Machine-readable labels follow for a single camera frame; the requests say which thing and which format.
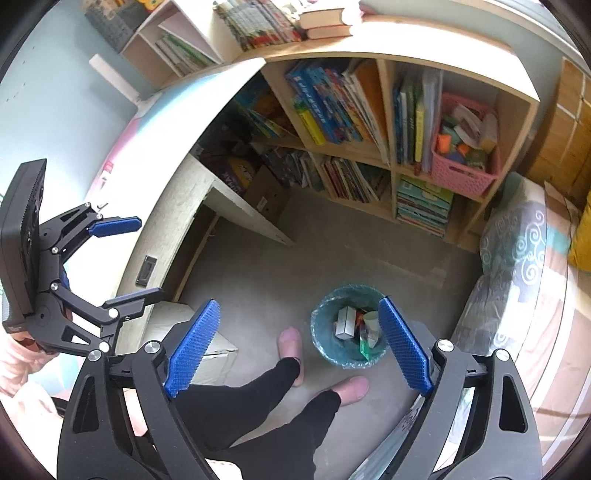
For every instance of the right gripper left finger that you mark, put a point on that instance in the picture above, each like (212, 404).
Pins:
(121, 422)

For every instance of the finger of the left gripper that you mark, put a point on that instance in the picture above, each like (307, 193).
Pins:
(54, 332)
(61, 236)

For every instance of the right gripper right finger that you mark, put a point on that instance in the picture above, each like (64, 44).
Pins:
(500, 440)

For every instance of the pink sleeve left forearm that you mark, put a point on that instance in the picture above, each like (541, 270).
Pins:
(18, 362)

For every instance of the teal trash bin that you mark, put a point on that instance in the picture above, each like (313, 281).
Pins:
(345, 330)

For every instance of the white desk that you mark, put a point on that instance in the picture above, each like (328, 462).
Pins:
(107, 267)

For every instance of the patterned bed quilt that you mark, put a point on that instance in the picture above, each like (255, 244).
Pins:
(531, 302)

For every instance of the pink blue marathon towel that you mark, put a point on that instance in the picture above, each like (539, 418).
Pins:
(155, 140)

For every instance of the yellow cushion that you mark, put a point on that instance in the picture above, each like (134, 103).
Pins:
(579, 255)

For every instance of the cardboard box under desk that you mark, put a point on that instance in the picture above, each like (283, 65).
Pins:
(267, 195)

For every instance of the pink storage basket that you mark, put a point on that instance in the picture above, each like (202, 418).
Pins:
(465, 152)

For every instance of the wooden bookshelf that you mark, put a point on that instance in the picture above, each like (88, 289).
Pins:
(364, 107)

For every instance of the stacked red books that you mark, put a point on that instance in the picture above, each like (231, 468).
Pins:
(330, 22)

